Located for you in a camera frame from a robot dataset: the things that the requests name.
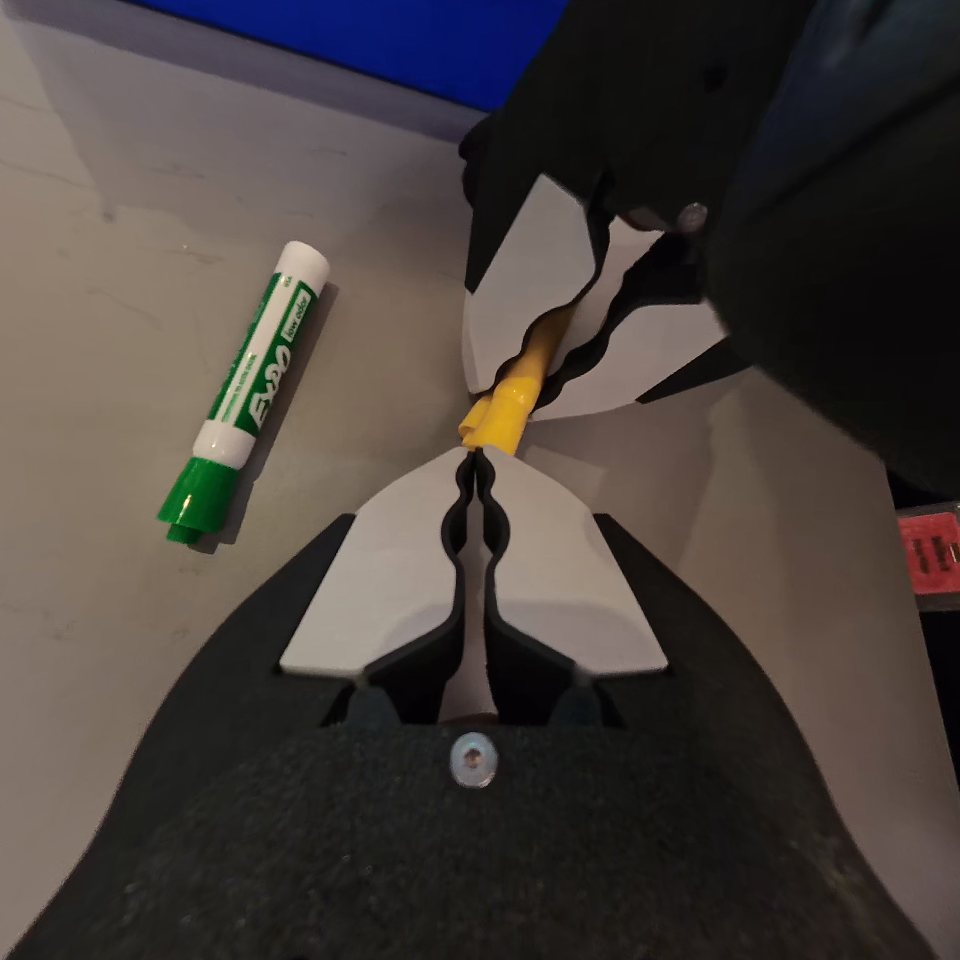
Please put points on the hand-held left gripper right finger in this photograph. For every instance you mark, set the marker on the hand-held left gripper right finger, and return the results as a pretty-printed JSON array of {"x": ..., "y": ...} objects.
[{"x": 570, "y": 592}]

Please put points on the yellow highlighter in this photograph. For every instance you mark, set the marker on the yellow highlighter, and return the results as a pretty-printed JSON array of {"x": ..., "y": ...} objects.
[
  {"x": 510, "y": 416},
  {"x": 471, "y": 431}
]

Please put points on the blue plastic bin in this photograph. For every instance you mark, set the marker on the blue plastic bin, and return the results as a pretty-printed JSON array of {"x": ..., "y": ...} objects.
[{"x": 375, "y": 37}]

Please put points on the green dry erase marker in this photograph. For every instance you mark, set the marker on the green dry erase marker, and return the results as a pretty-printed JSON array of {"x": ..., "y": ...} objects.
[{"x": 255, "y": 390}]

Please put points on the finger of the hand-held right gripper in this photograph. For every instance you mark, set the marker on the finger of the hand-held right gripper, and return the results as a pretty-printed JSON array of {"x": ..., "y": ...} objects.
[
  {"x": 525, "y": 270},
  {"x": 645, "y": 352}
]

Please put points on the black case with red label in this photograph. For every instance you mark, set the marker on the black case with red label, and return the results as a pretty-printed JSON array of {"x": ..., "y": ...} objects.
[{"x": 930, "y": 555}]

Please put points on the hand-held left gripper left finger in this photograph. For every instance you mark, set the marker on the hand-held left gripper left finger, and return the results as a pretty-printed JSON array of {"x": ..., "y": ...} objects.
[{"x": 382, "y": 585}]

